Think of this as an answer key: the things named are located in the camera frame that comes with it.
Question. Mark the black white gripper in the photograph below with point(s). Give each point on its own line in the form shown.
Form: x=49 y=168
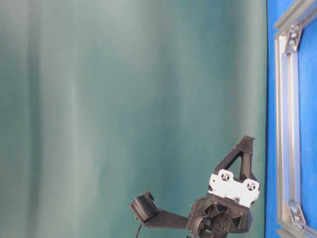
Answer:
x=226 y=208

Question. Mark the aluminium corner bracket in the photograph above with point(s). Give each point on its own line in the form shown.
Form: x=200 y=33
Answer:
x=295 y=215
x=293 y=37

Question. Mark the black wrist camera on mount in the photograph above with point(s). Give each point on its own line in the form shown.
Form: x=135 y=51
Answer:
x=151 y=216

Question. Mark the aluminium extrusion frame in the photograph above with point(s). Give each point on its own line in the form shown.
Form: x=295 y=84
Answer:
x=300 y=14

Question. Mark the green backdrop curtain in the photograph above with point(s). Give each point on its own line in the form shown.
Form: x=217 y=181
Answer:
x=101 y=100

